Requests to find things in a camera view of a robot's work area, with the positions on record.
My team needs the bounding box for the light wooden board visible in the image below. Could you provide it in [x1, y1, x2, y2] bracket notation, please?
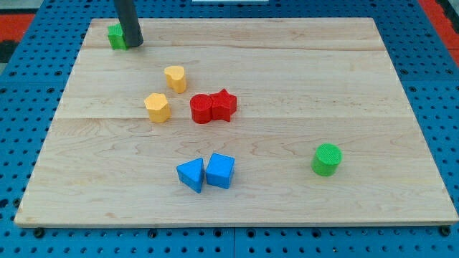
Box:
[14, 18, 458, 228]

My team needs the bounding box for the red star block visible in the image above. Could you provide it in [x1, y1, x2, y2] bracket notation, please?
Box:
[210, 89, 237, 122]

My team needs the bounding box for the red cylinder block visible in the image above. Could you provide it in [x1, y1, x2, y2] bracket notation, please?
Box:
[189, 94, 212, 124]

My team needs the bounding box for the blue cube block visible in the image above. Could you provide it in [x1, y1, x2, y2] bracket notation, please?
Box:
[206, 153, 235, 189]

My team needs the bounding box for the blue triangle block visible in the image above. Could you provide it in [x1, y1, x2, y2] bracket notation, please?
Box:
[176, 158, 204, 194]

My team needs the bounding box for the yellow hexagon block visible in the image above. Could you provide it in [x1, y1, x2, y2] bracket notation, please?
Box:
[144, 93, 171, 123]

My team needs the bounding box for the yellow heart block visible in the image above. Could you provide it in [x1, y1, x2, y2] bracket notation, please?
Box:
[164, 65, 187, 94]

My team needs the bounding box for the green cylinder block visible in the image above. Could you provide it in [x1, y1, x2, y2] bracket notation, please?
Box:
[311, 143, 343, 176]

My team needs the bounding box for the green block at top left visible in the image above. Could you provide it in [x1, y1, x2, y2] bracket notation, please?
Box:
[108, 24, 128, 50]

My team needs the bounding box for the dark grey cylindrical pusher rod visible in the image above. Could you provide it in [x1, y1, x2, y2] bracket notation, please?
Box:
[114, 0, 143, 47]

